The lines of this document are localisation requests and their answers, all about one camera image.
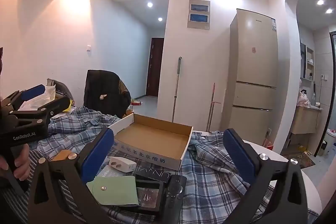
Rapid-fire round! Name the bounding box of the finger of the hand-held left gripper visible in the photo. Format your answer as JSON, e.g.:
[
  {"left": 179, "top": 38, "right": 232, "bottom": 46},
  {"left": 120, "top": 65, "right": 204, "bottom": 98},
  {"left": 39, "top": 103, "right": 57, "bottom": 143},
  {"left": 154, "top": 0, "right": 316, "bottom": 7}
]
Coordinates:
[
  {"left": 1, "top": 84, "right": 46, "bottom": 111},
  {"left": 10, "top": 96, "right": 71, "bottom": 125}
]

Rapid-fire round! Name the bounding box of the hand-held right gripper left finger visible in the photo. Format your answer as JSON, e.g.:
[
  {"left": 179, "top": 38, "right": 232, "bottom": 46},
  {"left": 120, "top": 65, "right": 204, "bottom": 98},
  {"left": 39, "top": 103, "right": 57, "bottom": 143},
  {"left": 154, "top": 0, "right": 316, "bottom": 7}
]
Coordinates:
[{"left": 28, "top": 127, "right": 114, "bottom": 224}]

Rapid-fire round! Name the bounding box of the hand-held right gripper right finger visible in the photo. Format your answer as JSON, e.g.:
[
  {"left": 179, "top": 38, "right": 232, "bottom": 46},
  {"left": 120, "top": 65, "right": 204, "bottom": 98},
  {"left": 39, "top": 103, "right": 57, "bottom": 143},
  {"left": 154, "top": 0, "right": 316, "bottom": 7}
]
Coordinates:
[{"left": 223, "top": 128, "right": 307, "bottom": 224}]

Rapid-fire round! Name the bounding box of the grey packet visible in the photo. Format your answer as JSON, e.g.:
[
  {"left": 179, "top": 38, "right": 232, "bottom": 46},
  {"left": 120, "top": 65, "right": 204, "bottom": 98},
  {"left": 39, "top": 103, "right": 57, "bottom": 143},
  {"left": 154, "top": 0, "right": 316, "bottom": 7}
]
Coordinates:
[{"left": 97, "top": 167, "right": 137, "bottom": 178}]

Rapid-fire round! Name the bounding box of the white square phone charger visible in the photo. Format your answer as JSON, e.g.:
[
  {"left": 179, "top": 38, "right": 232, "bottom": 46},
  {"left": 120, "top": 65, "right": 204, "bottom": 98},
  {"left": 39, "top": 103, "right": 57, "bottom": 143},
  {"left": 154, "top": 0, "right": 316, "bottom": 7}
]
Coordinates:
[{"left": 108, "top": 156, "right": 137, "bottom": 173}]

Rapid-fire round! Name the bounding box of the green snap pouch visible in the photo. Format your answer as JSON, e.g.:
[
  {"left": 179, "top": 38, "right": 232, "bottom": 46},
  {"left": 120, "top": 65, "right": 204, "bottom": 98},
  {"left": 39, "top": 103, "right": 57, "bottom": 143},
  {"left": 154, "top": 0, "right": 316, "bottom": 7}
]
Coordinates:
[{"left": 86, "top": 175, "right": 139, "bottom": 207}]

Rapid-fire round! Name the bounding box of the black printed box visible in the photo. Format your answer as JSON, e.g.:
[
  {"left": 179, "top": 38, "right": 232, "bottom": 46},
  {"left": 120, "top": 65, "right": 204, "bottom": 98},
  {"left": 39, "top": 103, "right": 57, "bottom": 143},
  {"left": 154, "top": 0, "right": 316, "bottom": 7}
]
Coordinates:
[{"left": 135, "top": 167, "right": 172, "bottom": 184}]

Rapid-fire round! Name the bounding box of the cardboard box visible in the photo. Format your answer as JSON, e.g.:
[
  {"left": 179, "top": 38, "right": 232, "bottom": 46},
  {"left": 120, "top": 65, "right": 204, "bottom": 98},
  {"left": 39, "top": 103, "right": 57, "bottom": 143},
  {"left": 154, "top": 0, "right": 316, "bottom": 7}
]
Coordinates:
[{"left": 108, "top": 113, "right": 194, "bottom": 171}]

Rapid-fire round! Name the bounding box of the black frame display case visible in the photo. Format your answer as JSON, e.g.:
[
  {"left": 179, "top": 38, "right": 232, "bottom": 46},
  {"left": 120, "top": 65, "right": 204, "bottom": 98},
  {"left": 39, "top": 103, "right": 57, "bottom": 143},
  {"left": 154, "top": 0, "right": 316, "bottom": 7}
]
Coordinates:
[{"left": 113, "top": 178, "right": 165, "bottom": 214}]

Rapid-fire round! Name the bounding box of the black remote control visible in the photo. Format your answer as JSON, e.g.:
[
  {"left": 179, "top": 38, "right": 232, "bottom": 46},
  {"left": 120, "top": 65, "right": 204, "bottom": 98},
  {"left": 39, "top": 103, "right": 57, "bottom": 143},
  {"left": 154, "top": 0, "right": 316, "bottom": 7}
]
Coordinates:
[{"left": 159, "top": 174, "right": 187, "bottom": 214}]

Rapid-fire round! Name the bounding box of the person's left hand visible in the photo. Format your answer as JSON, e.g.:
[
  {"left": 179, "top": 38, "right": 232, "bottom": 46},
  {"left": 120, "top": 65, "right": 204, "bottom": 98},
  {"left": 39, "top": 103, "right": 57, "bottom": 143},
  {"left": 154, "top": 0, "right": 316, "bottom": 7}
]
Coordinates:
[{"left": 0, "top": 144, "right": 31, "bottom": 182}]

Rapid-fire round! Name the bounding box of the white plastic bag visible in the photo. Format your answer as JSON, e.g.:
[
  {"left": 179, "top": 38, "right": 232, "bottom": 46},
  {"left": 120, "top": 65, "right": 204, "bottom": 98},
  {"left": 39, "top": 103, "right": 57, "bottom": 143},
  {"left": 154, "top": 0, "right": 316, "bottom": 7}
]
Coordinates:
[{"left": 18, "top": 85, "right": 57, "bottom": 110}]

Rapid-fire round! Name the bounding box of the yellow bag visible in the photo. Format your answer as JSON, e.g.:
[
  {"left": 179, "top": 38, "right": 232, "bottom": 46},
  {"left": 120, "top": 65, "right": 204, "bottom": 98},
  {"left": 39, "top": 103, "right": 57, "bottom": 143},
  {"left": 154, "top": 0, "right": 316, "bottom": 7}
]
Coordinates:
[{"left": 62, "top": 100, "right": 75, "bottom": 113}]

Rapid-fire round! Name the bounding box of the grey backpack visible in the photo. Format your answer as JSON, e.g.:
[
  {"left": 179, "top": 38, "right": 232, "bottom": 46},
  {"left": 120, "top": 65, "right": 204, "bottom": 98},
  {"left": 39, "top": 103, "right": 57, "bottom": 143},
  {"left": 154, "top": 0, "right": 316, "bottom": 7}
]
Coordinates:
[{"left": 47, "top": 79, "right": 74, "bottom": 106}]

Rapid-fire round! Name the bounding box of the blue plaid cloth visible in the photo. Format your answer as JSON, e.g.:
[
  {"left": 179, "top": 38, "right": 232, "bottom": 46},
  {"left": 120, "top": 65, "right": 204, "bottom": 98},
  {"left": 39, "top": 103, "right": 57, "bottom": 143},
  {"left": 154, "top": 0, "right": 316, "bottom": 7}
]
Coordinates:
[{"left": 5, "top": 105, "right": 319, "bottom": 224}]

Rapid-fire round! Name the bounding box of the black jacket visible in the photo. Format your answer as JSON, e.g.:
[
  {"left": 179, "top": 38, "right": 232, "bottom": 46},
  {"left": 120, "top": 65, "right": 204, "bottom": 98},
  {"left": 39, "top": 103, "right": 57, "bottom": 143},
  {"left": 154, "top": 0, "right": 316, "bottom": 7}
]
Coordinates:
[{"left": 83, "top": 70, "right": 131, "bottom": 118}]

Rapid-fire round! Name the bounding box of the brown doormat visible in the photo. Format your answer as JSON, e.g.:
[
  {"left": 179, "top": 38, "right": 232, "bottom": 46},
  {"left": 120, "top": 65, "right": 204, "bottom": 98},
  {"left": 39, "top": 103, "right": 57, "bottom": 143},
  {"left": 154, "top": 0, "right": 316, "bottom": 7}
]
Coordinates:
[{"left": 282, "top": 152, "right": 318, "bottom": 169}]

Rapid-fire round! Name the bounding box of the beige vanity cabinet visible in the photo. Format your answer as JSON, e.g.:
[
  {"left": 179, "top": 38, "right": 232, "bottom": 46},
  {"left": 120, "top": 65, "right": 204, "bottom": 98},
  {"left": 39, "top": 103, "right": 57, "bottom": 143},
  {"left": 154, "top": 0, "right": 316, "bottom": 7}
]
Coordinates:
[{"left": 291, "top": 106, "right": 322, "bottom": 134}]

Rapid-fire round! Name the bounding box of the black bin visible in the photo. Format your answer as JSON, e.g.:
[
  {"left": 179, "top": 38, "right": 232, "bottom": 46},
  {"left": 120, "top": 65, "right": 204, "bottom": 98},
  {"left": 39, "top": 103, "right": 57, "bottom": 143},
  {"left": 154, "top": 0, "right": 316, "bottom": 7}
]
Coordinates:
[{"left": 317, "top": 140, "right": 328, "bottom": 157}]

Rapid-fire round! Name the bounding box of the pink plastic bag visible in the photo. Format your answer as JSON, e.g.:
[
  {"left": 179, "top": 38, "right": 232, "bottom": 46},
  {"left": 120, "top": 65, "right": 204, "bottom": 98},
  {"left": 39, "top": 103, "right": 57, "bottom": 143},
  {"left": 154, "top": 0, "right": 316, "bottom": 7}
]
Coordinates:
[{"left": 297, "top": 90, "right": 312, "bottom": 108}]

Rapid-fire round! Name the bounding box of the beige refrigerator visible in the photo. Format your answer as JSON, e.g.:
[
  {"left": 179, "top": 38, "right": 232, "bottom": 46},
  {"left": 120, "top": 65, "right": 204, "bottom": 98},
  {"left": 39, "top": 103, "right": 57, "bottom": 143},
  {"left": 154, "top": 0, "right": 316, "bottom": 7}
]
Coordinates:
[{"left": 222, "top": 8, "right": 279, "bottom": 139}]

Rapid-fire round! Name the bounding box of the white bin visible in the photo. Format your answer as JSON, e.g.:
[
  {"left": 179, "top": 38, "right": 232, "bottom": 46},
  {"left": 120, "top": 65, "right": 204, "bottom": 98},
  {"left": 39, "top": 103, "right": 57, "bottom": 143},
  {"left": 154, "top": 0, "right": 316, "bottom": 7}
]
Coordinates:
[{"left": 325, "top": 128, "right": 336, "bottom": 147}]

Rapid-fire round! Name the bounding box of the dark brown door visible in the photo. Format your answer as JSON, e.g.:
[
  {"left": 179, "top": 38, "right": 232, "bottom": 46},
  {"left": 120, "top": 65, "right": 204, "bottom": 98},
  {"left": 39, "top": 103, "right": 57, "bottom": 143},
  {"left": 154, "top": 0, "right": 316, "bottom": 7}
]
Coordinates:
[{"left": 146, "top": 38, "right": 164, "bottom": 97}]

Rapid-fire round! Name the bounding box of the black framed glass door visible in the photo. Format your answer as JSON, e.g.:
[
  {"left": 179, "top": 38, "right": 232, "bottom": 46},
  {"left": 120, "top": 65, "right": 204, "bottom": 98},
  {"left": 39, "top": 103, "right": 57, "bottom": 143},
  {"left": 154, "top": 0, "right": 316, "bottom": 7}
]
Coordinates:
[{"left": 329, "top": 31, "right": 336, "bottom": 132}]

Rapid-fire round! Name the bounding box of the grey mop handle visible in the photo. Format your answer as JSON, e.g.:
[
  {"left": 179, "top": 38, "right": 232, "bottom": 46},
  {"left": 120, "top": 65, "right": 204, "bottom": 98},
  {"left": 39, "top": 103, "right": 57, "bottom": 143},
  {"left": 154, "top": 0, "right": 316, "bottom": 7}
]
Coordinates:
[{"left": 172, "top": 56, "right": 182, "bottom": 122}]

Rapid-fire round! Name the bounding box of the bathroom wall cabinet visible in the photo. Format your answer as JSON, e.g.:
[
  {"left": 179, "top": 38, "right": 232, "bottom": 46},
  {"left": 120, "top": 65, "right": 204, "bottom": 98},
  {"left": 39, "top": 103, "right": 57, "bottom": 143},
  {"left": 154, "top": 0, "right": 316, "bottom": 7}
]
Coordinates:
[{"left": 301, "top": 43, "right": 315, "bottom": 81}]

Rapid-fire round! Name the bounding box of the wall electrical panel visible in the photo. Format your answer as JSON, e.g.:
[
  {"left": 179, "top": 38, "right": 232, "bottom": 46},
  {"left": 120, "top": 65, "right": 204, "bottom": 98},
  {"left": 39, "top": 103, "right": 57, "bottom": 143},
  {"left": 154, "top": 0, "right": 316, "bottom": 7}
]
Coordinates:
[{"left": 187, "top": 0, "right": 211, "bottom": 30}]

